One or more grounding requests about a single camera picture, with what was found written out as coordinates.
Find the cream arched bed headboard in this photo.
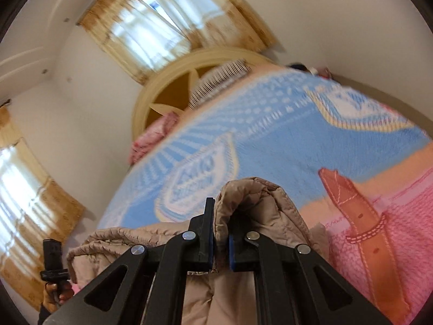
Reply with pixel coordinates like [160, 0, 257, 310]
[131, 48, 275, 143]

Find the person's left forearm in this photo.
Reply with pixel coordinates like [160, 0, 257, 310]
[37, 302, 62, 325]

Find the pink floral pillow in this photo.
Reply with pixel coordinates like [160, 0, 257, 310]
[128, 111, 181, 165]

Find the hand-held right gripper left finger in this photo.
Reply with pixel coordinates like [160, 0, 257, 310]
[42, 198, 217, 325]

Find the dark cloth beside bed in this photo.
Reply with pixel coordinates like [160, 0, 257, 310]
[285, 61, 335, 79]

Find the beige quilted puffer jacket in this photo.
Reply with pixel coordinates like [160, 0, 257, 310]
[66, 177, 331, 325]

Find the bed with blue pink blanket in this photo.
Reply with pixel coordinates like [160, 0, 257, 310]
[72, 62, 433, 325]

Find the striped pillow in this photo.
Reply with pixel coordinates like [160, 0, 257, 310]
[187, 59, 253, 109]

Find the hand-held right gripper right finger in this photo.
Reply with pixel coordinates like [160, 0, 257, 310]
[228, 230, 393, 325]

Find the person's left hand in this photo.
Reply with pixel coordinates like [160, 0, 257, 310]
[45, 278, 74, 307]

